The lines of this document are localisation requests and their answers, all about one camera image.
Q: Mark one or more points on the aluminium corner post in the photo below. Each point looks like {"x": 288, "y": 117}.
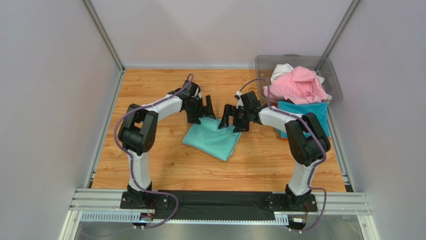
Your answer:
{"x": 339, "y": 31}
{"x": 97, "y": 22}

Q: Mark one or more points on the white t shirt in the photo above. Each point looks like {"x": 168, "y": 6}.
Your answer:
{"x": 283, "y": 69}

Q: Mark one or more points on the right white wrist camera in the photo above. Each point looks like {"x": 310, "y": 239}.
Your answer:
{"x": 238, "y": 99}

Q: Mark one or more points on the mint green t shirt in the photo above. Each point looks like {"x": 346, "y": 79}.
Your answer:
{"x": 208, "y": 138}

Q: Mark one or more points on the clear plastic bin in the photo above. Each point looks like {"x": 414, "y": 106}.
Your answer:
{"x": 265, "y": 65}

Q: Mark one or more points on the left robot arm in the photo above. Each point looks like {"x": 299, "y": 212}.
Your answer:
{"x": 135, "y": 135}

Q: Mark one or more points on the aluminium frame rail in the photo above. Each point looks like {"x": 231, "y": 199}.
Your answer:
{"x": 110, "y": 214}

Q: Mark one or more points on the folded blue t shirt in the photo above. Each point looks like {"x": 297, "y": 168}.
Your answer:
{"x": 320, "y": 109}

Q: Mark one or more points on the black base mat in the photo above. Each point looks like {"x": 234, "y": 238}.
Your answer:
{"x": 228, "y": 205}

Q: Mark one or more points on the left aluminium corner post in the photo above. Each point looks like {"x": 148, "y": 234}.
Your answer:
{"x": 97, "y": 22}

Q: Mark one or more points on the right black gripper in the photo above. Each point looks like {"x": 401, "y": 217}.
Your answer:
{"x": 235, "y": 116}

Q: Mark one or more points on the right aluminium corner post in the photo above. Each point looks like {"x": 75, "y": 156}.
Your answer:
{"x": 339, "y": 31}

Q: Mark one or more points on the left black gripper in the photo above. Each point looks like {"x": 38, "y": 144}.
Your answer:
{"x": 207, "y": 110}

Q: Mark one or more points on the pink t shirt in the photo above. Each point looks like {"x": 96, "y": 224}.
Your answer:
{"x": 301, "y": 87}

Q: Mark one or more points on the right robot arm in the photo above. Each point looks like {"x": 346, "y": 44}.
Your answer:
{"x": 306, "y": 138}

